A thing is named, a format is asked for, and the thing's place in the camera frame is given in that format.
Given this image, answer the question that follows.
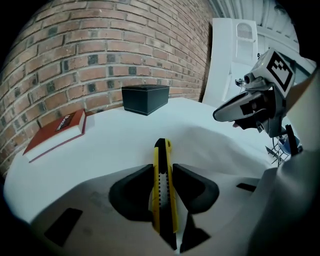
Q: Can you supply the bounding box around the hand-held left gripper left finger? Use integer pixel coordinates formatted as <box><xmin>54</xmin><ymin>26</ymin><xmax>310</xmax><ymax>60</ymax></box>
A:
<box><xmin>109</xmin><ymin>163</ymin><xmax>155</xmax><ymax>222</ymax></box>

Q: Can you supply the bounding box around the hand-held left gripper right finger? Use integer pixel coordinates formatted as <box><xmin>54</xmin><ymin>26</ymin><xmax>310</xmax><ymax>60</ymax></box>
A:
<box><xmin>172</xmin><ymin>163</ymin><xmax>220</xmax><ymax>215</ymax></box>

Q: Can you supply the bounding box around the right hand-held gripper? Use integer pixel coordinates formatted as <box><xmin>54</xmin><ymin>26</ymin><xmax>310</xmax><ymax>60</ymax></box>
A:
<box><xmin>212</xmin><ymin>47</ymin><xmax>297</xmax><ymax>138</ymax></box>

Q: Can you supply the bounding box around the yellow black utility knife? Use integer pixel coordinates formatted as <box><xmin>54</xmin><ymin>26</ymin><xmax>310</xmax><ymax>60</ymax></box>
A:
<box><xmin>148</xmin><ymin>137</ymin><xmax>180</xmax><ymax>252</ymax></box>

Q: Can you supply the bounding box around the person's right forearm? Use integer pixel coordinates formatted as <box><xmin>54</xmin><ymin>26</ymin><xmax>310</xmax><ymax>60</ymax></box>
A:
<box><xmin>284</xmin><ymin>72</ymin><xmax>320</xmax><ymax>157</ymax></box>

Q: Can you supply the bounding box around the white desk with drawers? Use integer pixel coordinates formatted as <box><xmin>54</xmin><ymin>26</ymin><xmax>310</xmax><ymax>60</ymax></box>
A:
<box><xmin>3</xmin><ymin>97</ymin><xmax>301</xmax><ymax>225</ymax></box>

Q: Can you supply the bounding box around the white tall cupboard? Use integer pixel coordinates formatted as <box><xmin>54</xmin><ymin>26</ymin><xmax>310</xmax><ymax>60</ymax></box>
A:
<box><xmin>201</xmin><ymin>17</ymin><xmax>301</xmax><ymax>104</ymax></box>

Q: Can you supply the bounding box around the red hardcover book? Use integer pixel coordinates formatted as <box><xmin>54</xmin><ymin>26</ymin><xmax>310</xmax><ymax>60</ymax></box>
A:
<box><xmin>22</xmin><ymin>108</ymin><xmax>87</xmax><ymax>163</ymax></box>

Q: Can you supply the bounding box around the black rectangular box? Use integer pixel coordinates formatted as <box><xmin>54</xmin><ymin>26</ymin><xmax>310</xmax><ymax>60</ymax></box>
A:
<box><xmin>121</xmin><ymin>84</ymin><xmax>170</xmax><ymax>117</ymax></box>

